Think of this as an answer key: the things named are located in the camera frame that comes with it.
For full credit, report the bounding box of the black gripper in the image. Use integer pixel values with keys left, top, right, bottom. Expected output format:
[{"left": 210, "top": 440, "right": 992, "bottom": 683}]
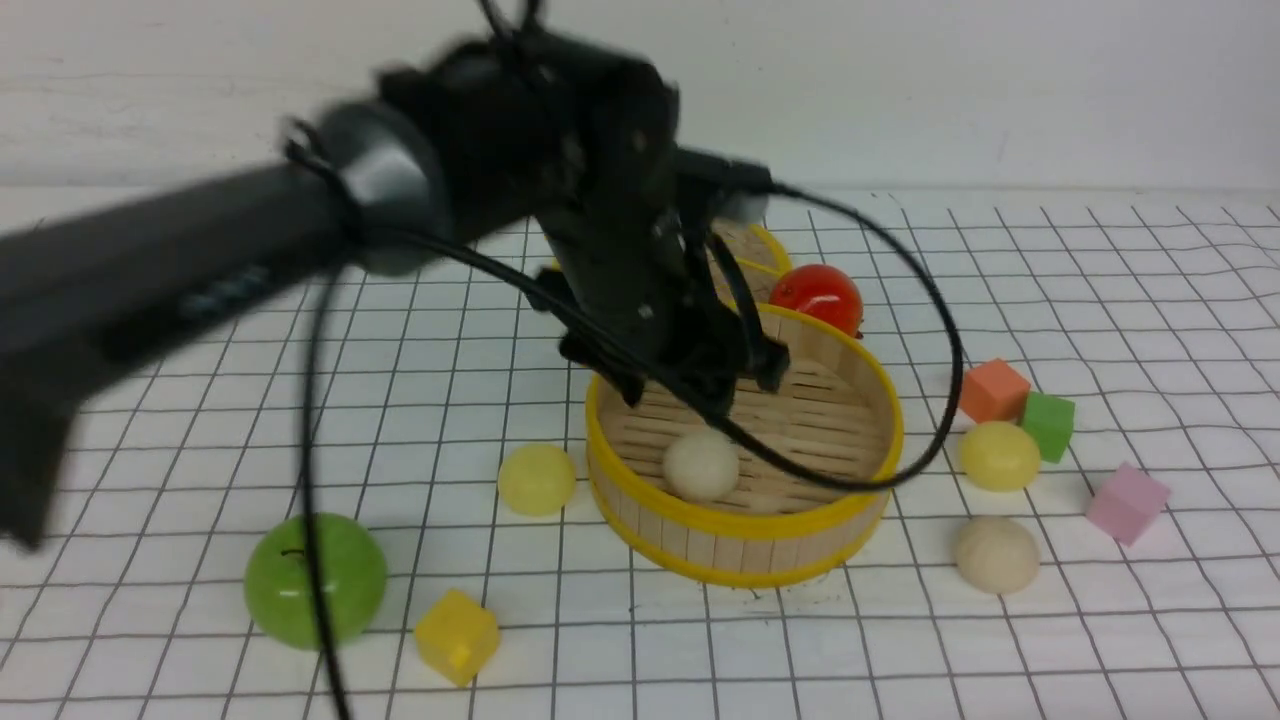
[{"left": 378, "top": 29, "right": 790, "bottom": 413}]

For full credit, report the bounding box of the yellow bun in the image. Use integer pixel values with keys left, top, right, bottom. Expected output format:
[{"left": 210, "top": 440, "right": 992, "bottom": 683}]
[
  {"left": 957, "top": 421, "right": 1041, "bottom": 493},
  {"left": 497, "top": 443, "right": 577, "bottom": 518}
]

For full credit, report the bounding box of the white bun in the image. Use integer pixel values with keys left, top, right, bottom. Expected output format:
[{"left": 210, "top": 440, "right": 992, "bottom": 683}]
[
  {"left": 952, "top": 516, "right": 1041, "bottom": 594},
  {"left": 662, "top": 428, "right": 740, "bottom": 503}
]

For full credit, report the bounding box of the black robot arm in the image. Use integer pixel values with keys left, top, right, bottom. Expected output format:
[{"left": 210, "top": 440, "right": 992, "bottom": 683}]
[{"left": 1, "top": 26, "right": 788, "bottom": 547}]

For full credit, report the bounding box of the woven steamer lid yellow rim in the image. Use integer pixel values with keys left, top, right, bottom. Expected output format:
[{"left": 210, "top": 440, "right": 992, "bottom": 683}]
[{"left": 712, "top": 219, "right": 794, "bottom": 304}]

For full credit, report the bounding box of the bamboo steamer tray yellow rim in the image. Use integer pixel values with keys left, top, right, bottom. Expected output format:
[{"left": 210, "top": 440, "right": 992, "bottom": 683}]
[{"left": 585, "top": 305, "right": 904, "bottom": 588}]

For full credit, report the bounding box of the red tomato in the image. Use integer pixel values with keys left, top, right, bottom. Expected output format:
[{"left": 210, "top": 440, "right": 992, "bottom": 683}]
[{"left": 768, "top": 264, "right": 864, "bottom": 340}]

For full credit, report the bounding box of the white grid tablecloth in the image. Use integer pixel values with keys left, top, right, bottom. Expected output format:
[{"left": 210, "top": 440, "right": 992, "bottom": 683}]
[{"left": 1, "top": 192, "right": 1279, "bottom": 719}]

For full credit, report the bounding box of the yellow cube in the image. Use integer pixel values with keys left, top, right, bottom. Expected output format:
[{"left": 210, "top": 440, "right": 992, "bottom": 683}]
[{"left": 413, "top": 588, "right": 500, "bottom": 687}]

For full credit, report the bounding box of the green apple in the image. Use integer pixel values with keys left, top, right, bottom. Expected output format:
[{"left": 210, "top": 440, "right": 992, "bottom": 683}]
[{"left": 243, "top": 512, "right": 388, "bottom": 651}]

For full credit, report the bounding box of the orange cube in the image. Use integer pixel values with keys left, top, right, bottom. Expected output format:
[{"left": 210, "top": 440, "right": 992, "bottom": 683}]
[{"left": 959, "top": 357, "right": 1032, "bottom": 423}]

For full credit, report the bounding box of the green cube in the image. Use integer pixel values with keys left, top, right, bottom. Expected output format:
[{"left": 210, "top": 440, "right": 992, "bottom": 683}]
[{"left": 1020, "top": 391, "right": 1076, "bottom": 464}]

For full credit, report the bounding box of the pink cube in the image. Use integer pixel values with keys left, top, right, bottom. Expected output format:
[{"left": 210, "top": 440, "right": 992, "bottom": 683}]
[{"left": 1085, "top": 462, "right": 1172, "bottom": 547}]

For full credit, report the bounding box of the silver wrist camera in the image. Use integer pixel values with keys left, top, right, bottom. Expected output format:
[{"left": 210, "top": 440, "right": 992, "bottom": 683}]
[{"left": 675, "top": 149, "right": 773, "bottom": 229}]

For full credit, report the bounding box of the black cable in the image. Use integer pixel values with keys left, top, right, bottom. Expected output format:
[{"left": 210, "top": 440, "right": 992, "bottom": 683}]
[{"left": 284, "top": 140, "right": 966, "bottom": 720}]

